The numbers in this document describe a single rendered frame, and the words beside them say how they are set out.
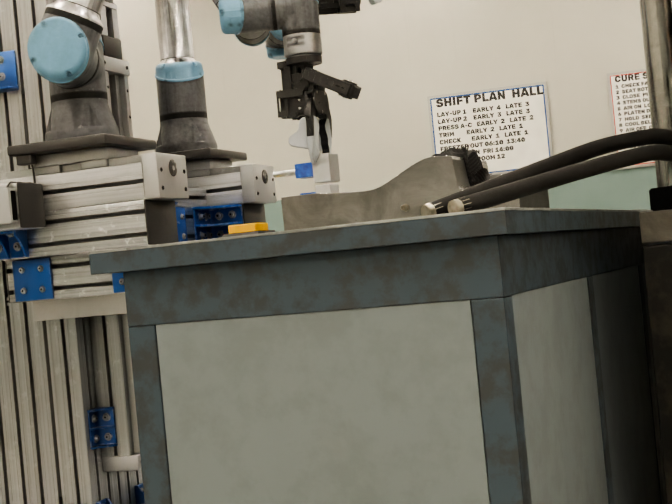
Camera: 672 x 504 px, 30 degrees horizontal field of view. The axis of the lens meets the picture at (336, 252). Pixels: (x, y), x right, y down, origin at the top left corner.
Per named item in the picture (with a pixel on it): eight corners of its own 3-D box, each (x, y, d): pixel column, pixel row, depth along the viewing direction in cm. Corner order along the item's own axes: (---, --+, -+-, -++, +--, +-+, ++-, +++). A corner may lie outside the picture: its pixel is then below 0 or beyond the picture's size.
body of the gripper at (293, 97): (293, 123, 251) (288, 64, 251) (333, 118, 248) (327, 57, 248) (277, 121, 244) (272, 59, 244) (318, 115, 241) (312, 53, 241)
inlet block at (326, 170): (269, 188, 247) (267, 160, 247) (280, 188, 251) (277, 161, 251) (331, 180, 242) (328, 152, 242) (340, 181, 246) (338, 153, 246)
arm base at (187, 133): (144, 157, 300) (141, 116, 300) (172, 160, 315) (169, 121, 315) (202, 150, 296) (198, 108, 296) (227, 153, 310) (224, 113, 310)
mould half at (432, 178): (285, 240, 260) (278, 175, 260) (332, 238, 284) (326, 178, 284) (521, 215, 241) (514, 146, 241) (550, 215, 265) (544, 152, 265)
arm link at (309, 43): (326, 35, 248) (310, 30, 240) (328, 58, 248) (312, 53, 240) (292, 41, 251) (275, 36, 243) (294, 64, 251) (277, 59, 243)
